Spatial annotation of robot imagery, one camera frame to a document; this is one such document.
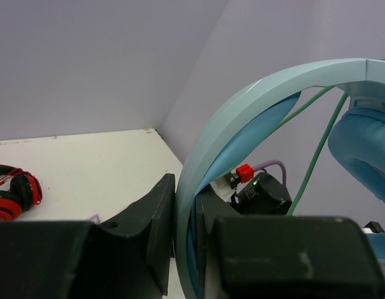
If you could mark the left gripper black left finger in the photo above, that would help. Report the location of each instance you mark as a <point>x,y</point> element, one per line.
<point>127,256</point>

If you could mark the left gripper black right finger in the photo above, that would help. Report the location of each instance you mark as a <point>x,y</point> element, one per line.
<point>258,256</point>

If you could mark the light blue headphones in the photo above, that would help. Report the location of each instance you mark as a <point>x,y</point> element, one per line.
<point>356,138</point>

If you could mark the pink blue cat-ear headphones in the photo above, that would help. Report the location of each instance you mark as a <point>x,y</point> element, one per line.
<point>96,219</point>

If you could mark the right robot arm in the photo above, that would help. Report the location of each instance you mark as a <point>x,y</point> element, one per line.
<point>264,195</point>

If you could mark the red black headphones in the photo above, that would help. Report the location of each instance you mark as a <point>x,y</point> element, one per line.
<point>20,191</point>

